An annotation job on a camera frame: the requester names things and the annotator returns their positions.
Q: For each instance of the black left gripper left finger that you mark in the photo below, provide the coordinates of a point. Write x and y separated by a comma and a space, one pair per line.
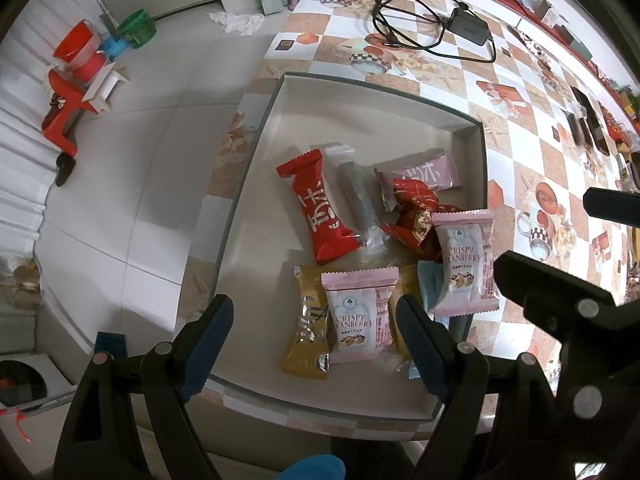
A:
200, 342

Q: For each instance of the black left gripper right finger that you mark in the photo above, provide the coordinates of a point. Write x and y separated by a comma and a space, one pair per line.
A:
431, 347

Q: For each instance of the light blue snack packet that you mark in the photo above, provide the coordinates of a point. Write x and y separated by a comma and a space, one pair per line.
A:
431, 279

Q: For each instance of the yellow snack packet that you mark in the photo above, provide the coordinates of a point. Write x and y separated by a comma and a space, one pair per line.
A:
308, 352

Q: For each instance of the pink crispy cranberry packet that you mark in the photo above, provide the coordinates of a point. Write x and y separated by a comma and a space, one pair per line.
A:
358, 301

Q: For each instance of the red long snack packet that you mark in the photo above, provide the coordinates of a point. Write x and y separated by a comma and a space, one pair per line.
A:
330, 238

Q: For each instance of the red crinkled candy wrapper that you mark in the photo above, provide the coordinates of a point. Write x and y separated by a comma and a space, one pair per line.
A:
414, 227

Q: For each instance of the clear dark bar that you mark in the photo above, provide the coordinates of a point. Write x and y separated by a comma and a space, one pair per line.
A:
351, 178

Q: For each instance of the pink long snack packet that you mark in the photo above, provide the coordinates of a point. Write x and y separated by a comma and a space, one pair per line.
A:
435, 168

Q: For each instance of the grey cardboard box tray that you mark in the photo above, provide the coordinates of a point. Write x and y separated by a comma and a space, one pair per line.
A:
267, 235

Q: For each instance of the red plastic stool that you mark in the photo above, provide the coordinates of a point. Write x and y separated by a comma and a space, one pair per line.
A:
67, 99

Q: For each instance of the dark wrapped bar far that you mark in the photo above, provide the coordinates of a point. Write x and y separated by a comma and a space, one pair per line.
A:
575, 129

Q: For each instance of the black phone on table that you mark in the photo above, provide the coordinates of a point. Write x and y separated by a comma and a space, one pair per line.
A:
591, 127

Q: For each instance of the green plastic bucket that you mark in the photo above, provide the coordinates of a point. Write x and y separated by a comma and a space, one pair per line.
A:
138, 29

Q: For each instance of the black power adapter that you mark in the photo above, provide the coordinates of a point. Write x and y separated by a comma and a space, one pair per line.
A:
464, 23

